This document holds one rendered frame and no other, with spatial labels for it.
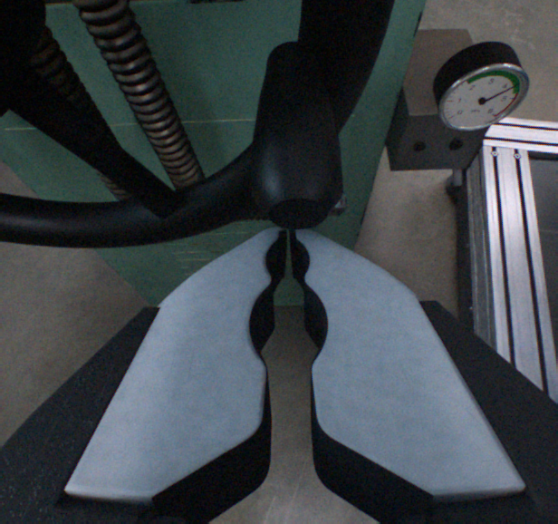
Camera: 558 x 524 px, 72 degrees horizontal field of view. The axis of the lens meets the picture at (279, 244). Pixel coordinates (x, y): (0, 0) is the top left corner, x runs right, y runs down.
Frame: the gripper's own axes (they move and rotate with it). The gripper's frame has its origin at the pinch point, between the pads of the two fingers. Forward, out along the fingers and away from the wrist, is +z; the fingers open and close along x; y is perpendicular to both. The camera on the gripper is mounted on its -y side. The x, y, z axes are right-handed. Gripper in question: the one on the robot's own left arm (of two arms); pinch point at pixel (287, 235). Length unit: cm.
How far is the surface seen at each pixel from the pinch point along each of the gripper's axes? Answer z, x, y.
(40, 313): 59, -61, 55
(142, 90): 11.8, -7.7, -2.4
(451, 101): 20.8, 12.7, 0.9
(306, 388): 44, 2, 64
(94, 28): 10.5, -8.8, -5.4
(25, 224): 8.5, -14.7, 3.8
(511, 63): 19.5, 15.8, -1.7
